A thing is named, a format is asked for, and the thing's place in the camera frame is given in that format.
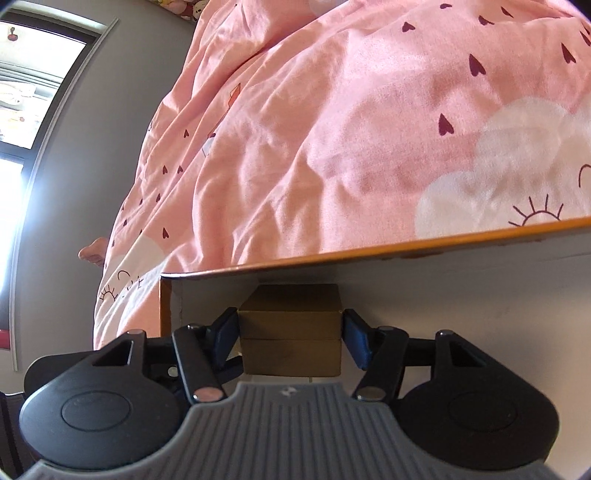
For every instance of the pink printed blanket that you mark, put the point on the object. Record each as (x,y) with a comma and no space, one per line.
(323,138)

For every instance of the person's bare foot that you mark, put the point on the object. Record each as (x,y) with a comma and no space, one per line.
(94,251)

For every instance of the window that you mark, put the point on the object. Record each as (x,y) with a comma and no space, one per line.
(41,83)

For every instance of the plush toy pile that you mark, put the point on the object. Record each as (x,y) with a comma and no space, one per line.
(180,8)

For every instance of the small brown cardboard box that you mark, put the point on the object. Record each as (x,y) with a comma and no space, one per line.
(291,327)

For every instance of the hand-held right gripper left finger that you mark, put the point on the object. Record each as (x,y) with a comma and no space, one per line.
(230,337)

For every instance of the large orange cardboard box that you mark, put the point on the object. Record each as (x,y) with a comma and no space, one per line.
(461,295)

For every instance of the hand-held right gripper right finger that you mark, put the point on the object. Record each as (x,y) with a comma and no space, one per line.
(354,339)

